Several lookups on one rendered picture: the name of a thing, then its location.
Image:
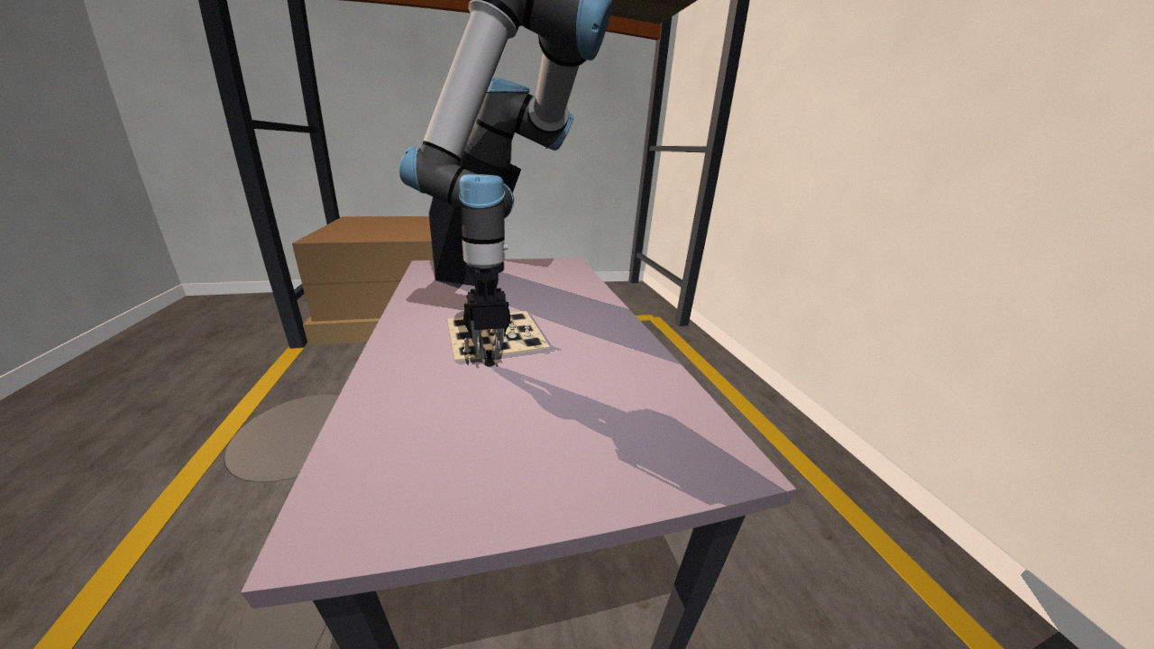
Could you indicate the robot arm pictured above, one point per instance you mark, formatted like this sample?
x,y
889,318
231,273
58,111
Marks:
x,y
570,32

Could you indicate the chessboard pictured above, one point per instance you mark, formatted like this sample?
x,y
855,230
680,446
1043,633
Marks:
x,y
534,342

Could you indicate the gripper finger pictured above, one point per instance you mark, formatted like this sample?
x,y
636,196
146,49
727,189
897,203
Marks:
x,y
501,333
475,334

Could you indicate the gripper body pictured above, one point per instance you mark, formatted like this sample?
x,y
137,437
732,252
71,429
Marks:
x,y
488,312

